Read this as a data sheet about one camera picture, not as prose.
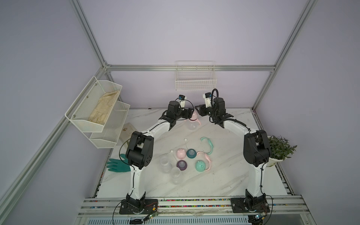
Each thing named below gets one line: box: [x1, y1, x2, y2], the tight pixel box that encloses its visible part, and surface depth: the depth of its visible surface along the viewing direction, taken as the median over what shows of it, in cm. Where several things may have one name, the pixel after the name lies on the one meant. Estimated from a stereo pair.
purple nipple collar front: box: [176, 159, 188, 171], surface depth 88 cm
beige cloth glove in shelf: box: [88, 90, 120, 126], surface depth 81 cm
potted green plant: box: [266, 135, 298, 167], surface depth 78 cm
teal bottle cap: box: [195, 159, 206, 173], surface depth 87 cm
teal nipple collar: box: [186, 148, 197, 159], surface depth 94 cm
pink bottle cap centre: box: [176, 148, 187, 160], surface depth 92 cm
